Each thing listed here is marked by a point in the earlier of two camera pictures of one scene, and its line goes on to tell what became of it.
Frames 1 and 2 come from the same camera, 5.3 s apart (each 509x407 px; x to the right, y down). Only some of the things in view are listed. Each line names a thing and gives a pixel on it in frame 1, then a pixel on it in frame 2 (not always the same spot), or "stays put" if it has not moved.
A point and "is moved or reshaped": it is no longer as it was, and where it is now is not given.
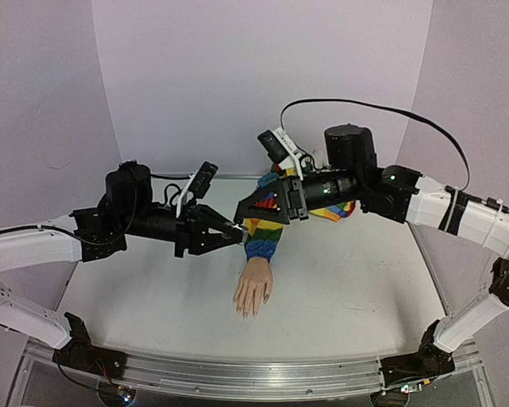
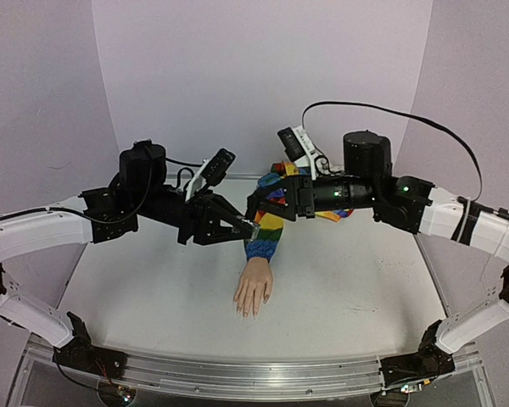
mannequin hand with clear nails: x=256 y=277 stays put
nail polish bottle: x=245 y=231 is moved or reshaped
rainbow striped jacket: x=263 y=238 stays put
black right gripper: x=295 y=197 stays put
